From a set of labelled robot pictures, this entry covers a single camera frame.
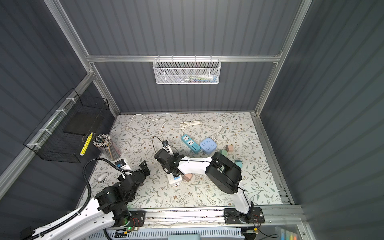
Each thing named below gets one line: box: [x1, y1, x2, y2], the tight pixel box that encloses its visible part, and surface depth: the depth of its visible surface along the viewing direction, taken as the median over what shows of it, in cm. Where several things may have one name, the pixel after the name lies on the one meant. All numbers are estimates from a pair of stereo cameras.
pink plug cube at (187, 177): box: [183, 173, 193, 182], surface depth 87 cm
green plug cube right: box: [219, 149, 228, 158], surface depth 98 cm
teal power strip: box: [181, 134, 201, 154], surface depth 101 cm
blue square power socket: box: [200, 138, 218, 154], surface depth 101 cm
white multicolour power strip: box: [167, 173, 183, 185], surface depth 86 cm
